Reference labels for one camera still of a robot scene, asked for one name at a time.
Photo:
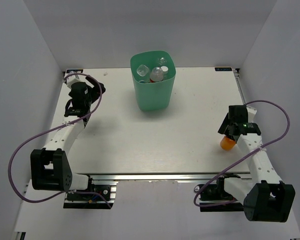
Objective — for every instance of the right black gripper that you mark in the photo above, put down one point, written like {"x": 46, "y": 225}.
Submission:
{"x": 223, "y": 128}

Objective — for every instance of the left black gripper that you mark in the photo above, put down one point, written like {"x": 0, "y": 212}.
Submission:
{"x": 94, "y": 92}

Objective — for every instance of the orange juice bottle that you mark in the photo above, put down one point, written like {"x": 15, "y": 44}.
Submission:
{"x": 227, "y": 144}

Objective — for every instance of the bottle green blue label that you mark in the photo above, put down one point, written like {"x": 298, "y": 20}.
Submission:
{"x": 142, "y": 70}

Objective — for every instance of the bottle red label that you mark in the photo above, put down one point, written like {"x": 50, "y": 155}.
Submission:
{"x": 156, "y": 75}

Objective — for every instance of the crushed bottle blue label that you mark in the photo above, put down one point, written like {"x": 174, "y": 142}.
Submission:
{"x": 162, "y": 62}

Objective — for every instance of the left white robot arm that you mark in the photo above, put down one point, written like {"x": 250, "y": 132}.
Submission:
{"x": 50, "y": 168}

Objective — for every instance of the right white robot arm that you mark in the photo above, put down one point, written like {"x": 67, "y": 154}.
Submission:
{"x": 269, "y": 199}

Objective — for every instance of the green plastic bin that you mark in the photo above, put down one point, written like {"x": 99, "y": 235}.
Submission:
{"x": 152, "y": 96}

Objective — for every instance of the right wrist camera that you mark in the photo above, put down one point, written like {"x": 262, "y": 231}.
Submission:
{"x": 251, "y": 113}

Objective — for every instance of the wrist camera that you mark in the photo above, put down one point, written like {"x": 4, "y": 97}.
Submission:
{"x": 71, "y": 80}
{"x": 251, "y": 113}

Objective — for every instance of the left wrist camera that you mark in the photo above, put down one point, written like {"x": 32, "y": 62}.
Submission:
{"x": 71, "y": 80}

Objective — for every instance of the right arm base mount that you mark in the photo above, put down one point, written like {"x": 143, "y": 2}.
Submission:
{"x": 215, "y": 193}

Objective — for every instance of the aluminium frame rail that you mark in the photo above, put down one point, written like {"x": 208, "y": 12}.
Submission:
{"x": 153, "y": 177}

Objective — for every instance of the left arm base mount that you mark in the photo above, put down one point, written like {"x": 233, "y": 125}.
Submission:
{"x": 100, "y": 195}

